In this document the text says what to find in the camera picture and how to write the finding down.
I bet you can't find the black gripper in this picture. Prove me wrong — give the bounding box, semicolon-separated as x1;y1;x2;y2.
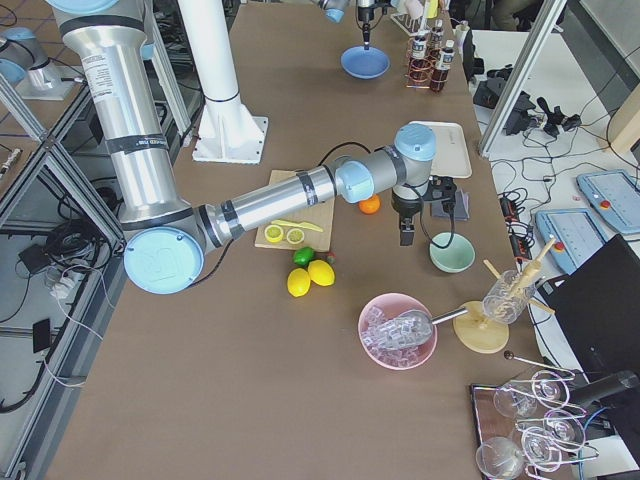
356;0;390;46
391;185;424;247

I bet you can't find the orange fruit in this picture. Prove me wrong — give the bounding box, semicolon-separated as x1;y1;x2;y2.
358;194;381;215

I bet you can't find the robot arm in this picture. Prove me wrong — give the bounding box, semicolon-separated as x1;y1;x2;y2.
314;0;395;50
52;1;436;294

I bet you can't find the blue plate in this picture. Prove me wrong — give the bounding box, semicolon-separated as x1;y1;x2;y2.
340;46;390;80

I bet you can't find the mint green bowl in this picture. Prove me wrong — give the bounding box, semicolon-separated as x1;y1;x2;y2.
429;232;476;273

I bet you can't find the grey folded cloth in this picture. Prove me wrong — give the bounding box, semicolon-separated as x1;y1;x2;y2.
430;190;470;221

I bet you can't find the dark drink bottle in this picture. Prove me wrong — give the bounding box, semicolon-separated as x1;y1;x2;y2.
430;40;455;93
408;30;428;81
430;19;444;58

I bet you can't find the cream rabbit tray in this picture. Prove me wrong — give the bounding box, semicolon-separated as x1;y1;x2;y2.
414;121;472;179

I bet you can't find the pink bowl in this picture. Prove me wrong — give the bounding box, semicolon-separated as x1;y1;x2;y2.
358;293;438;370

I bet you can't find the wooden cutting board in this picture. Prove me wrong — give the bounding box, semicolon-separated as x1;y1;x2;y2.
254;174;334;252

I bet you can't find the whole yellow lemon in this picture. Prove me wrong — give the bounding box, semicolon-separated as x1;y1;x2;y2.
307;260;335;287
287;268;311;298

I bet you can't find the metal ice scoop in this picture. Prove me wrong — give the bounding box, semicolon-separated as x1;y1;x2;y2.
379;307;468;350

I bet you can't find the yellow plastic knife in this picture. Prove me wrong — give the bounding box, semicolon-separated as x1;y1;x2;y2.
271;219;324;232

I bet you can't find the green lime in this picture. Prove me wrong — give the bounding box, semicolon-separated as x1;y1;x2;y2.
293;246;315;268

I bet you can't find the black power strip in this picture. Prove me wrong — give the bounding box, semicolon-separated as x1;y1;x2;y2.
499;195;535;261

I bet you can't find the lemon half slice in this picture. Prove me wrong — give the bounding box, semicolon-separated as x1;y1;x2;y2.
264;224;285;243
285;227;305;245

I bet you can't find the clear glass mug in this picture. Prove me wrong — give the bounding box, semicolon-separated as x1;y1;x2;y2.
482;270;535;325

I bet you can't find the round wooden rack base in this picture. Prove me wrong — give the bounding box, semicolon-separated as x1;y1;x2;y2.
453;301;509;354

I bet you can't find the blue teach pendant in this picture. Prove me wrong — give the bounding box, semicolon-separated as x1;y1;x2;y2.
535;208;609;274
576;170;639;235

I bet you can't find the wine glass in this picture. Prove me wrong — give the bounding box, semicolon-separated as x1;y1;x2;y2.
521;426;562;472
493;380;538;419
475;437;525;479

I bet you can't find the black laptop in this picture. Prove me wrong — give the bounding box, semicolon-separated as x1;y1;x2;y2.
539;234;639;377

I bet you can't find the black framed tray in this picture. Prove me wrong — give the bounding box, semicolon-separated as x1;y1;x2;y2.
468;382;551;480

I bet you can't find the copper wire bottle rack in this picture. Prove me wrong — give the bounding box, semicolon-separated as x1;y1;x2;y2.
405;36;449;92

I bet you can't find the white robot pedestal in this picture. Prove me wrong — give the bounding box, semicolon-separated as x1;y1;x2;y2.
179;0;268;165

